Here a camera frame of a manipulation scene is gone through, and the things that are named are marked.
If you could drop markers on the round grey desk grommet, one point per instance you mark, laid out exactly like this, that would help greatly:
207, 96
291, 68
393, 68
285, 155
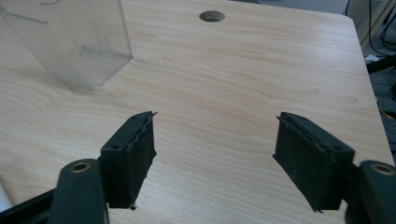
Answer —
212, 16

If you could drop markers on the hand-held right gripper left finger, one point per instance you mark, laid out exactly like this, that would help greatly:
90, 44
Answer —
127, 158

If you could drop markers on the clear plastic container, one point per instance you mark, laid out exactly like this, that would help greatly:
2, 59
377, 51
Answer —
67, 40

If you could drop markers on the black metal stand leg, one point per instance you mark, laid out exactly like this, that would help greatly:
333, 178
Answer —
382, 63

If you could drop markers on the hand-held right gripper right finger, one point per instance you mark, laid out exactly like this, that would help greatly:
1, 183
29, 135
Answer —
311, 161

